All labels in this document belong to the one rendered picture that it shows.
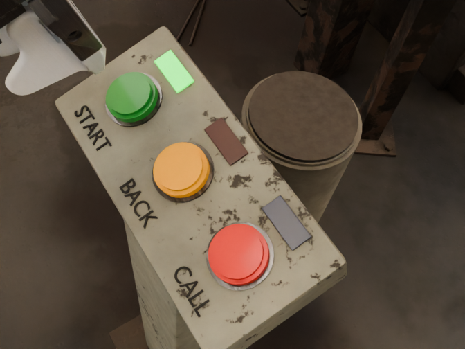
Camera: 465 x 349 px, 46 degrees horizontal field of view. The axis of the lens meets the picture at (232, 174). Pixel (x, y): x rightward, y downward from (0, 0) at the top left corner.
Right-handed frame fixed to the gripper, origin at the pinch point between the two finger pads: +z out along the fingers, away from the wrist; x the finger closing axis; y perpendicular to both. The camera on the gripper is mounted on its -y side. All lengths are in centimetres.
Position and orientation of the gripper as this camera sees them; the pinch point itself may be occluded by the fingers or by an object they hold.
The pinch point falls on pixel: (98, 50)
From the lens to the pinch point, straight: 38.1
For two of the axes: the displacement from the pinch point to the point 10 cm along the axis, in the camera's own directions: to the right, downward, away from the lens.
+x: 5.4, 7.4, -3.9
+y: -8.1, 5.8, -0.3
